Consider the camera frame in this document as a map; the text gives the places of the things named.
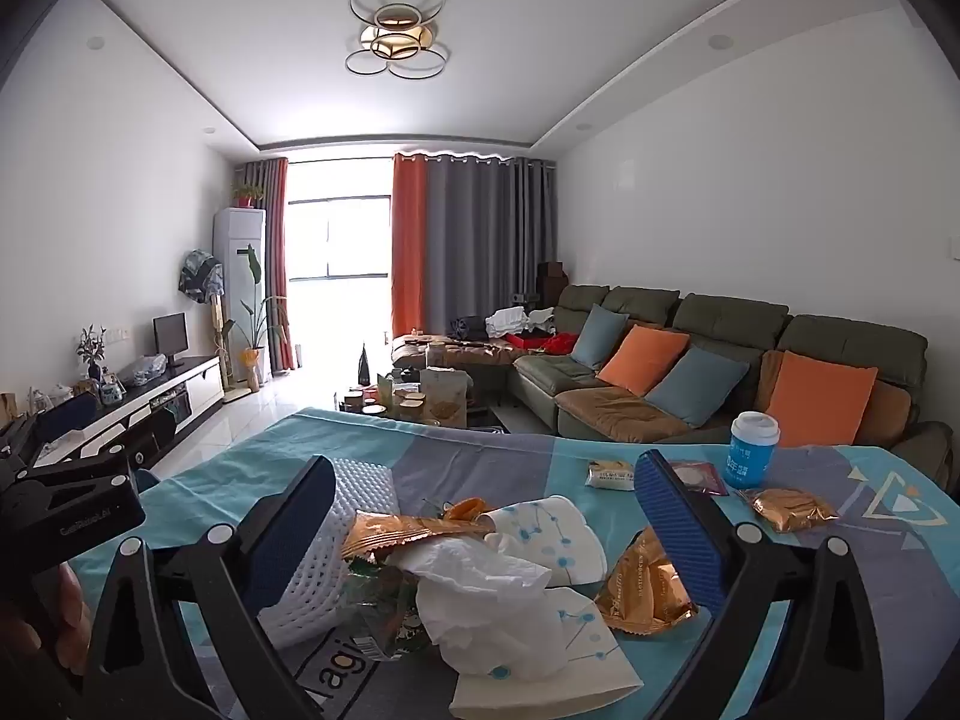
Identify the white clothes pile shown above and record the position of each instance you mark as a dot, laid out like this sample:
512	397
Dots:
510	322

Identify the green printed plastic wrapper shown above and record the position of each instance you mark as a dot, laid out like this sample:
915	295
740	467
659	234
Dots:
379	604

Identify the black bag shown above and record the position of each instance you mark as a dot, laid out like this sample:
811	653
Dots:
469	326

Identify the small plant in blue vase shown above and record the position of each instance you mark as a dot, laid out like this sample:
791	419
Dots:
91	349

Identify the blue and white lidded cup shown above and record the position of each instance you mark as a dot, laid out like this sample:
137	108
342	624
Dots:
750	454

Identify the window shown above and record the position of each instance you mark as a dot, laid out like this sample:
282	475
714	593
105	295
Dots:
337	240

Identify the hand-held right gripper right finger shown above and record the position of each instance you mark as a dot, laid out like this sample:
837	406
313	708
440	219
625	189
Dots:
675	532

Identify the small green potted plant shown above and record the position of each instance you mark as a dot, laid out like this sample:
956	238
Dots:
247	195

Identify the long gold snack wrapper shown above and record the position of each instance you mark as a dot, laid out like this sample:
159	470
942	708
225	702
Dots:
390	532

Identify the person's left hand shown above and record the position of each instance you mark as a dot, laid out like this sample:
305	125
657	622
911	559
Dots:
60	607

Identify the orange cushion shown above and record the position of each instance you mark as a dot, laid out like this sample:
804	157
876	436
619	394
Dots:
821	405
643	360

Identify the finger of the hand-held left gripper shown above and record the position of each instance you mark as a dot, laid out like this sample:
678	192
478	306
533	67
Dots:
154	435
67	416

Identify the small white bread packet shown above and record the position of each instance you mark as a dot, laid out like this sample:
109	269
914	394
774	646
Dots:
611	475

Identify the black monitor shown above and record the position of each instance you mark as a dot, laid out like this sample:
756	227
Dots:
171	334

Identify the tall leafy plant yellow pot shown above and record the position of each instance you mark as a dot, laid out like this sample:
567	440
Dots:
259	322

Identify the white blue-patterned napkin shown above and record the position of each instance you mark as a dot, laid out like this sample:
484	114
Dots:
577	652

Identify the small blue cushion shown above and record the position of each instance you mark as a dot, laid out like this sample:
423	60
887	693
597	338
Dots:
600	337

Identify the clear plastic bag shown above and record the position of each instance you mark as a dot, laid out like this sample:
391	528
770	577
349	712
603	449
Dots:
142	369

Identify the white foam net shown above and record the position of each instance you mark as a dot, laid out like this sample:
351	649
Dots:
360	487

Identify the green sofa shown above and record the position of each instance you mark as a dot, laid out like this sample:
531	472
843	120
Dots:
750	315

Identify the red clear packet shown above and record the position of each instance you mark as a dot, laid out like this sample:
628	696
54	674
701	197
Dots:
701	478

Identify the white standing air conditioner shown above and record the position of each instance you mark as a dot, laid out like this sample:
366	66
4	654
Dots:
238	255

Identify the crumpled white tissue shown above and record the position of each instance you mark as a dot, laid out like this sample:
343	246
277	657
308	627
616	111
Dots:
480	600

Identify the cluttered coffee table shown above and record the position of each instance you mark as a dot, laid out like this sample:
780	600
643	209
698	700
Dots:
435	397

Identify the white and black TV cabinet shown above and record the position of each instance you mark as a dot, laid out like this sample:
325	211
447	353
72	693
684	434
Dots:
199	382

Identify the large blue cushion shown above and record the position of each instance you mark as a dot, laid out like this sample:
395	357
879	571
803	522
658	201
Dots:
696	388

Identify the fan with patterned cover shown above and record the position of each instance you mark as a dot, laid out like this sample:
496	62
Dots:
199	274

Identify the red cloth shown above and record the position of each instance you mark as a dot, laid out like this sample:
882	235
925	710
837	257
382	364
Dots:
547	343

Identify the orange and grey curtain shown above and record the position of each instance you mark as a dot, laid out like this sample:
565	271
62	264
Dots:
450	240

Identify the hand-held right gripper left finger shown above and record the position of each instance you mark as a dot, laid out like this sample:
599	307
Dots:
296	532

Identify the striped curtain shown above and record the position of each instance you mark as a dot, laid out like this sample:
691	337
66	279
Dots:
274	262

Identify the brown cardboard boxes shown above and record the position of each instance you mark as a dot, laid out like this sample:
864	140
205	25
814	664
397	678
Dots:
551	277

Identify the teal patterned tablecloth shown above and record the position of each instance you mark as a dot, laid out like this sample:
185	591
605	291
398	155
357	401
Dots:
510	465

